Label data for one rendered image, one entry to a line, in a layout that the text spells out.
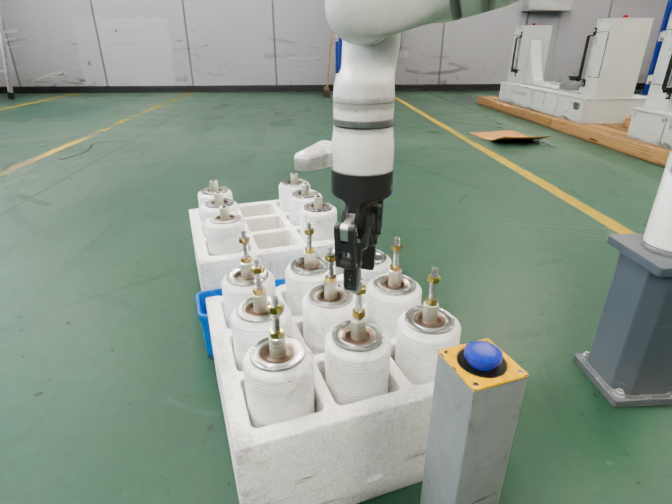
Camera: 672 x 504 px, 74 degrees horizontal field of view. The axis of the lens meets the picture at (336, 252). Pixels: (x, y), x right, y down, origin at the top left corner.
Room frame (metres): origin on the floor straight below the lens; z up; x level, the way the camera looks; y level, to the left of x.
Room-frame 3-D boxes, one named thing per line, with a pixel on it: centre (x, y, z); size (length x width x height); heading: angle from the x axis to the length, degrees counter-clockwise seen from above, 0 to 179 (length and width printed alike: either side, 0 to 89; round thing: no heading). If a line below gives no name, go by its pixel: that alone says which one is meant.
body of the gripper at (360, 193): (0.53, -0.03, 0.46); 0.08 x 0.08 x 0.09
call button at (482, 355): (0.39, -0.16, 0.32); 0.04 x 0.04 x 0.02
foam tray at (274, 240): (1.16, 0.20, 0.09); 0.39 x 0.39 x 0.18; 20
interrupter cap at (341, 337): (0.53, -0.03, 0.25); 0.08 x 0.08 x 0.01
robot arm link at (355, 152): (0.54, -0.01, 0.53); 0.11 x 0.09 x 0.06; 70
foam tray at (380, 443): (0.64, 0.01, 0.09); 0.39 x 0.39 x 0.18; 20
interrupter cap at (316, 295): (0.64, 0.01, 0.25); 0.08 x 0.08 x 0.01
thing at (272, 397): (0.49, 0.08, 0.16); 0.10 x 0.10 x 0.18
